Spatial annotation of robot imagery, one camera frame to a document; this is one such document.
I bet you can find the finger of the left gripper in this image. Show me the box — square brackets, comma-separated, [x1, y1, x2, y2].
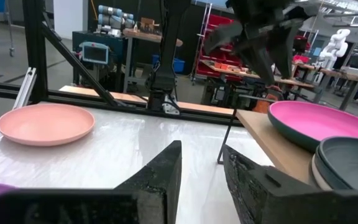
[270, 19, 305, 81]
[203, 21, 277, 87]

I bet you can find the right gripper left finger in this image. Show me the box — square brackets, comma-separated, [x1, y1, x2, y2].
[0, 139, 183, 224]

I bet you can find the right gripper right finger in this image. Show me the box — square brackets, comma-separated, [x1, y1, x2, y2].
[222, 144, 358, 224]

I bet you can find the beige plate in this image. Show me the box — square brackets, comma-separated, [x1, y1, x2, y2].
[310, 152, 334, 192]

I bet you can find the dark grey plate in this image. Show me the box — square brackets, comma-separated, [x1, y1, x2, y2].
[313, 136, 358, 191]
[267, 105, 358, 154]

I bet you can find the magenta plate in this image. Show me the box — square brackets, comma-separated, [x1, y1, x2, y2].
[270, 100, 358, 144]

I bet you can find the wooden shelf with black legs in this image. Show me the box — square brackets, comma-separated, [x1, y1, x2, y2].
[216, 94, 323, 189]

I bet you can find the red bin rack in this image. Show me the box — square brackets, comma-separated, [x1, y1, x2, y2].
[193, 2, 246, 82]

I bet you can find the long wooden table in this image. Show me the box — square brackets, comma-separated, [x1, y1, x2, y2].
[291, 61, 358, 112]

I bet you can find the blue storage bin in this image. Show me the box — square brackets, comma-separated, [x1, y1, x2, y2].
[152, 54, 186, 75]

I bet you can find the wooden top workbench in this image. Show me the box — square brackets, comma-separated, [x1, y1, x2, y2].
[122, 27, 184, 94]

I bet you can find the salmon pink plate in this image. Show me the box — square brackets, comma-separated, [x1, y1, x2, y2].
[0, 102, 96, 147]

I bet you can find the blue-grey teach pendant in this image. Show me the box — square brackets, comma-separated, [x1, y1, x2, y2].
[79, 41, 110, 65]

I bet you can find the silver aluminium bar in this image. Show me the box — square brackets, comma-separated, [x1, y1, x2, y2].
[12, 67, 37, 110]

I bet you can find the dark cabinet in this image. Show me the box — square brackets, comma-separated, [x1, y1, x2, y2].
[71, 30, 127, 91]

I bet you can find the white corner bracket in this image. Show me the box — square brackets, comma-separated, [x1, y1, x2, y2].
[162, 101, 181, 116]

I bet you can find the black aluminium rig frame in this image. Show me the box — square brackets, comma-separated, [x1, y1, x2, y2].
[0, 0, 242, 128]

